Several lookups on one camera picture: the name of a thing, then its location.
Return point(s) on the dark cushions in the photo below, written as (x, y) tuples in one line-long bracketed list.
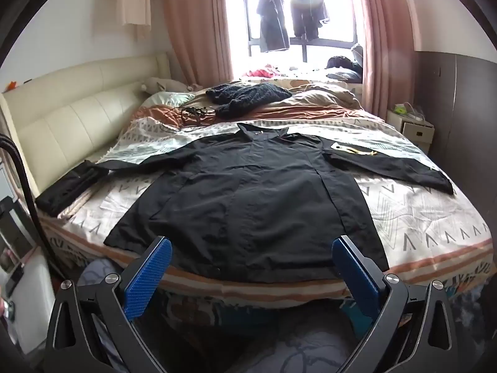
[(341, 66)]

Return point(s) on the beige plush toy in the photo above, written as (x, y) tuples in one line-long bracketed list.
[(163, 84)]

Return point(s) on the dark knitted sweater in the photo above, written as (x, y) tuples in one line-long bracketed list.
[(248, 95)]

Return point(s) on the pale green pillow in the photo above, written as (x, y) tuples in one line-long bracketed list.
[(171, 98)]

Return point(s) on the cream hanging cloth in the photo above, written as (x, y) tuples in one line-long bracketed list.
[(134, 4)]

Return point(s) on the pink curtain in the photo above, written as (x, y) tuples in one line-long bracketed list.
[(198, 27), (384, 46)]

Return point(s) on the white dresser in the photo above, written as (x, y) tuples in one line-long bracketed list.
[(33, 276)]

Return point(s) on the orange toy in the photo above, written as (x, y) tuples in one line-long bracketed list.
[(11, 85)]

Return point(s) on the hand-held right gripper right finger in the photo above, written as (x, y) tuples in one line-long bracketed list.
[(355, 276)]

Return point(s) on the small white nightstand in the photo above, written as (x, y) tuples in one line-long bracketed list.
[(415, 134)]

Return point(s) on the black jacket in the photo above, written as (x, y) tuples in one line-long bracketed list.
[(240, 202)]

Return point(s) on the brown wardrobe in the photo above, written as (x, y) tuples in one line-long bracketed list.
[(458, 105)]

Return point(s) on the bed with patterned cover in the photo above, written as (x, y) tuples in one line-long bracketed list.
[(419, 217)]

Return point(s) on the hanging dark coat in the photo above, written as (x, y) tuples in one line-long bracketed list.
[(299, 15), (319, 11), (271, 27)]

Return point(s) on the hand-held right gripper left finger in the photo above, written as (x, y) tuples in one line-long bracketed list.
[(149, 276)]

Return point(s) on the cream padded headboard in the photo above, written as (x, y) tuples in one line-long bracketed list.
[(77, 116)]

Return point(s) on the red clothes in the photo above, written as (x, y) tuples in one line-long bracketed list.
[(262, 72)]

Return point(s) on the green white box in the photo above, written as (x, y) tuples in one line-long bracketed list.
[(403, 110)]

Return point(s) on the folded black clothes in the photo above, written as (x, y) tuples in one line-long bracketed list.
[(64, 192)]

